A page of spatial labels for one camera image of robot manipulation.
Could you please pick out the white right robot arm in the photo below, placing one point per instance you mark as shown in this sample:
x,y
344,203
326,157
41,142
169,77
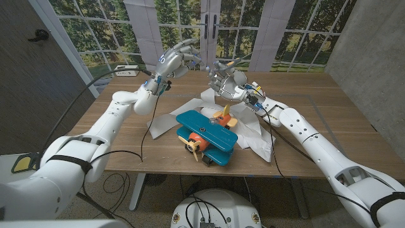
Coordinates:
x,y
316,142

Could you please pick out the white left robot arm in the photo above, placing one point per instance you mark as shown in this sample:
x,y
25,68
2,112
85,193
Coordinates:
x,y
104,123

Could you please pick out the teal orange toy plane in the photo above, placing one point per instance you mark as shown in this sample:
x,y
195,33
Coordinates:
x,y
209,131

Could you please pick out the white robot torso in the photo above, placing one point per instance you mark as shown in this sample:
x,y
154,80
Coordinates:
x,y
218,206

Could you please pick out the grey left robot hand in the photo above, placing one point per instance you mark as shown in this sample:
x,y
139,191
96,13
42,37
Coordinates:
x,y
171,61

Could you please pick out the white receipt paper strip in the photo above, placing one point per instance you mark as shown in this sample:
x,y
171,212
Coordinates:
x,y
253,136

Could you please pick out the black round floor object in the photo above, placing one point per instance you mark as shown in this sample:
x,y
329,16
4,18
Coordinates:
x,y
155,179

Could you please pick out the printed forest window backdrop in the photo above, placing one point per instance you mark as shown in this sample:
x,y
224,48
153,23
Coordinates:
x,y
240,31

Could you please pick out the white table leg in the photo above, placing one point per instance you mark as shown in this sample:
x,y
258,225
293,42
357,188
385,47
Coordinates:
x,y
137,193
299,199

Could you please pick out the yellow black floor object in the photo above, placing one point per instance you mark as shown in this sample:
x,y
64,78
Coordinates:
x,y
22,163

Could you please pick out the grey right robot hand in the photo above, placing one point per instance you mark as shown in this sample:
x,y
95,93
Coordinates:
x,y
229,85

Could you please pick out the white power strip box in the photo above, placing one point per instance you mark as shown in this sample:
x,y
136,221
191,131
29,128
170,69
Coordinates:
x,y
126,72

